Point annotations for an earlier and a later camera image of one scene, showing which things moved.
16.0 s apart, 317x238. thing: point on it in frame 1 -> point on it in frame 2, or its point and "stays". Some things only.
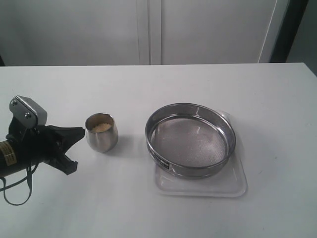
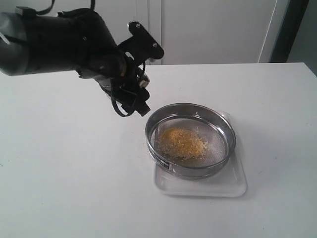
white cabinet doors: x=88 y=32 stays
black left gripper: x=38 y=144 -> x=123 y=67
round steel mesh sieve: x=189 y=140 stays
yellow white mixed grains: x=101 y=127 -> x=180 y=144
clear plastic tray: x=231 y=181 stays
